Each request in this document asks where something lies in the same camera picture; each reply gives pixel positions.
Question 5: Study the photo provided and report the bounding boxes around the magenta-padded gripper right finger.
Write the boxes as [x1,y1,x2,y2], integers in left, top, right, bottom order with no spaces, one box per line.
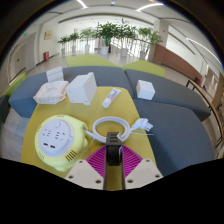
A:
[120,144,164,191]

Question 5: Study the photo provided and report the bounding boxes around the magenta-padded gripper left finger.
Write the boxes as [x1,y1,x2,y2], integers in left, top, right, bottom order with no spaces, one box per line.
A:
[64,144,109,191]

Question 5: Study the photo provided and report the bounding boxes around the round yellow power strip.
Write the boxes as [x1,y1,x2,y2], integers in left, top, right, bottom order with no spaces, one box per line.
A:
[34,114,90,173]

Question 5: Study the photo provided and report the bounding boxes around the wide grey sofa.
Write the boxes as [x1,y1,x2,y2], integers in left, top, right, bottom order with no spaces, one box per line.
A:
[133,98,216,177]

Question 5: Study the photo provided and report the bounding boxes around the yellow ottoman table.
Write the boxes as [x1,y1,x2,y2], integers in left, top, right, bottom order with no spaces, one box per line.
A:
[21,86,157,191]

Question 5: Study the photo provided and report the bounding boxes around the white tube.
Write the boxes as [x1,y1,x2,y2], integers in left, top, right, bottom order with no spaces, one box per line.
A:
[101,87,122,109]

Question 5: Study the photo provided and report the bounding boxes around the small white cube box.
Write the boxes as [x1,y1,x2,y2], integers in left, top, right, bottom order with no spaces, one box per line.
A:
[135,79,156,101]

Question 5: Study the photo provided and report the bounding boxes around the large white box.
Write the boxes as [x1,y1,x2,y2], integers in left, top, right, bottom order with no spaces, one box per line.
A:
[65,72,98,106]

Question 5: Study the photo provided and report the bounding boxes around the grey sofa with cube box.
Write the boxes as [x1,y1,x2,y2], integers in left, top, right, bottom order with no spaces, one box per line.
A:
[124,68,212,123]

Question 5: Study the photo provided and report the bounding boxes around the white tissue pack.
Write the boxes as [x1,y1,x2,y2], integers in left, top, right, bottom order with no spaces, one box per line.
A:
[32,80,70,105]

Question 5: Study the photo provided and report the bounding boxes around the wooden bench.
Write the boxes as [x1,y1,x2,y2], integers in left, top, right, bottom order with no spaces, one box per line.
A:
[185,78,224,148]

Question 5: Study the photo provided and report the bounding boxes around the long grey sofa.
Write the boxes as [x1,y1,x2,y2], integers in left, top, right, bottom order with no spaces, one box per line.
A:
[8,65,134,119]

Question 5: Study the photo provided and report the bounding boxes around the dark grey seat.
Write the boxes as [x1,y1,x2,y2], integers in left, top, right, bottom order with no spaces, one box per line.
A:
[0,94,11,126]

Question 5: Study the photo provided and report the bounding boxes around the green ottoman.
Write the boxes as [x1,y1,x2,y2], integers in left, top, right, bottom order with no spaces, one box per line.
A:
[65,54,119,68]
[121,59,167,78]

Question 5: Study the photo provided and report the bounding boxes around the green bench seat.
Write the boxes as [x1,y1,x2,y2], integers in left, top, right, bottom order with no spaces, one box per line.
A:
[3,72,27,98]

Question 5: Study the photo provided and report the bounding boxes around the wooden shelf unit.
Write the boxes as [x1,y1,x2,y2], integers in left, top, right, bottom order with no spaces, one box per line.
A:
[206,66,224,104]

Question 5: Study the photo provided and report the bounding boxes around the row of potted plants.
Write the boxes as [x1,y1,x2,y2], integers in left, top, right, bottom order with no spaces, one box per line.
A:
[57,18,163,61]

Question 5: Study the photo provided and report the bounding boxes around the ceiling strip lights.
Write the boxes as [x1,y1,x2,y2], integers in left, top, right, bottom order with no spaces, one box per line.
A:
[76,0,164,13]

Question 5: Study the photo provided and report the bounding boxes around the white cable with plug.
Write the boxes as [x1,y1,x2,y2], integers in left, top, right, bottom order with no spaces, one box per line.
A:
[84,115,154,144]

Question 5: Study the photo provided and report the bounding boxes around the framed wall picture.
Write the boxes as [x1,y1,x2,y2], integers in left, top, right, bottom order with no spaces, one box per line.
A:
[44,30,54,41]

